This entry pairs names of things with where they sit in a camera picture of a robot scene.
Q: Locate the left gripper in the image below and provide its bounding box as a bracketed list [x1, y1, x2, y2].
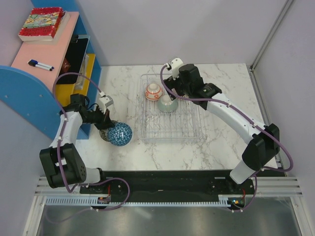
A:
[82, 105, 115, 131]

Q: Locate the blue triangle pattern bowl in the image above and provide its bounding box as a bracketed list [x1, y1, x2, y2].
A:
[107, 122, 133, 147]

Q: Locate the pale green bowl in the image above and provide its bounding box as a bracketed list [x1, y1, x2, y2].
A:
[157, 94, 179, 113]

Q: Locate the orange floral bowl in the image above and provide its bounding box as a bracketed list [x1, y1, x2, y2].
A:
[144, 83, 164, 101]

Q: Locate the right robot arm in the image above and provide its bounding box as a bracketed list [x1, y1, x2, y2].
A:
[161, 59, 280, 194]

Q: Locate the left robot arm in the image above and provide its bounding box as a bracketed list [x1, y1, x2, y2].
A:
[39, 92, 115, 193]

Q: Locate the yellow folder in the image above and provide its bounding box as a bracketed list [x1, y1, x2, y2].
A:
[56, 54, 95, 106]

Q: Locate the blue pink shelf unit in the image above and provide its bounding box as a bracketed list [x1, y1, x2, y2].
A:
[0, 0, 89, 139]

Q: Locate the blue capped marker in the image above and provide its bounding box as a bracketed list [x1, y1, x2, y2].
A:
[35, 63, 54, 71]

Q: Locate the red book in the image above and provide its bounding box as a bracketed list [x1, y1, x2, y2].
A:
[18, 7, 63, 41]

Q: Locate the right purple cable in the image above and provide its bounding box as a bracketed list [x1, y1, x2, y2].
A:
[160, 64, 294, 213]

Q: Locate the purple cable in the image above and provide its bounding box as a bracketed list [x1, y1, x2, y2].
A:
[160, 64, 294, 213]
[44, 72, 131, 224]

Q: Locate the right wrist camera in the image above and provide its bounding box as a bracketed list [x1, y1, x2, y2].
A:
[165, 58, 184, 80]

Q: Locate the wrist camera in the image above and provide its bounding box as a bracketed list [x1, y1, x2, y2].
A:
[98, 91, 114, 114]
[165, 58, 184, 80]

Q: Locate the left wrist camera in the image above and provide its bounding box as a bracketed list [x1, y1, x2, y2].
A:
[98, 91, 114, 114]

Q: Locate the white wire dish rack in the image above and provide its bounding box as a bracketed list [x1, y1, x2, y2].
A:
[137, 74, 202, 143]

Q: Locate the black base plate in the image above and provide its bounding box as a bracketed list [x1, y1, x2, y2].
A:
[80, 170, 254, 202]

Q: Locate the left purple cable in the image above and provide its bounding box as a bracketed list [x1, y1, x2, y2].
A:
[44, 72, 131, 224]

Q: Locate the white cable duct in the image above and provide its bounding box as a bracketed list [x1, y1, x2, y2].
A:
[46, 194, 249, 207]

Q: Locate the aluminium frame rail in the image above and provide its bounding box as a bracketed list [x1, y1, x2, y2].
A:
[249, 0, 295, 72]

